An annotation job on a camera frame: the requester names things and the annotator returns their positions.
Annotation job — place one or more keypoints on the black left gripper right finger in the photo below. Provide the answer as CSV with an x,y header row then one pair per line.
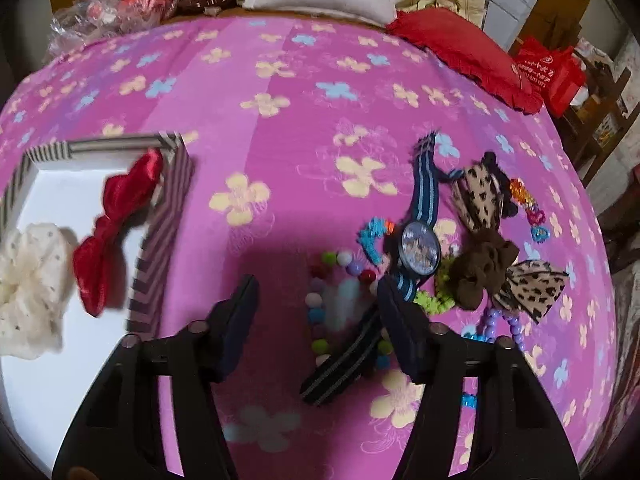
x,y
517,434

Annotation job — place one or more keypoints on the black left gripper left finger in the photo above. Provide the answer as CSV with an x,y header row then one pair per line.
x,y
116,432

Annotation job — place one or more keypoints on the blue striped wrist watch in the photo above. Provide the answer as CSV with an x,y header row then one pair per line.
x,y
415,255

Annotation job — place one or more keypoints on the leopard print brown bow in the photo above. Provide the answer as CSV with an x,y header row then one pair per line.
x,y
489,266

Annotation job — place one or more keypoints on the black scrunchie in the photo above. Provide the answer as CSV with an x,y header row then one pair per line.
x,y
509,207

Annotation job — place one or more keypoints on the striped white jewelry box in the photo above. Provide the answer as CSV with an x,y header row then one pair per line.
x,y
88,228

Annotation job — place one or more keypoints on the cream lace scrunchie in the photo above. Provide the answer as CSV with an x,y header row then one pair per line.
x,y
35,286

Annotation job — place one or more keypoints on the red satin bow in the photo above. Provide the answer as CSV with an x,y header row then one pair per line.
x,y
123,196

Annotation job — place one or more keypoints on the wooden chair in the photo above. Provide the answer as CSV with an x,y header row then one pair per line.
x,y
590,133

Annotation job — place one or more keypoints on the pink floral bed sheet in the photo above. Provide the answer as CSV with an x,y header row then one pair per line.
x,y
301,132

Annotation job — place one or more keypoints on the red shopping bag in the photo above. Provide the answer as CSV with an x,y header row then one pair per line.
x,y
556,74

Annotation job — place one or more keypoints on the red fringed cushion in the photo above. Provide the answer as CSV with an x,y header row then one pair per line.
x,y
467,50

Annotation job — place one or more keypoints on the clear plastic bag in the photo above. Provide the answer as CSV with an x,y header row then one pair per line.
x,y
87,21

